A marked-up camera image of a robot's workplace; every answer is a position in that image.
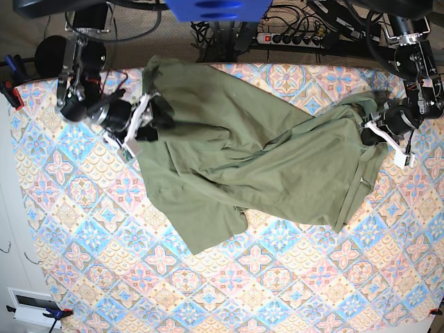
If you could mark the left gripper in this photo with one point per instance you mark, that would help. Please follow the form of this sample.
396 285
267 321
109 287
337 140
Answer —
395 121

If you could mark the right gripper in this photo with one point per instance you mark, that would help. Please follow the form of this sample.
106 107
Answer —
118 116

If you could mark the green t-shirt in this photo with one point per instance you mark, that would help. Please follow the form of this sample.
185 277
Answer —
223 146

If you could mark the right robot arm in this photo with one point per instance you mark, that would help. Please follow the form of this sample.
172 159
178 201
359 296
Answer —
77 65

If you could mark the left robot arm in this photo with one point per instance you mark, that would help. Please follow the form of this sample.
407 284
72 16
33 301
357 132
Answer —
414 63

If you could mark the patterned tablecloth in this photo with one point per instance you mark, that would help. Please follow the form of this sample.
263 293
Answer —
108 255

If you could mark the black round stool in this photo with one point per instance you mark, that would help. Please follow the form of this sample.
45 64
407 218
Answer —
50 56

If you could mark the blue clamp upper left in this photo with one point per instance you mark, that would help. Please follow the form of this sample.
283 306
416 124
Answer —
9 87

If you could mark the blue clamp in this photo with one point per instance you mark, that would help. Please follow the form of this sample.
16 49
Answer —
9 87
55 314

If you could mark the white power strip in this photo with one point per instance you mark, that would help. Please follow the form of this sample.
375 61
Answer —
288 40

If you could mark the orange clamp lower right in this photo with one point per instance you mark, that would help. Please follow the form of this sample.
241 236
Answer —
436 312

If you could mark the blue clamp lower left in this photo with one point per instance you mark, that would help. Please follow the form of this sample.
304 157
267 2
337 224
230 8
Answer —
55 314

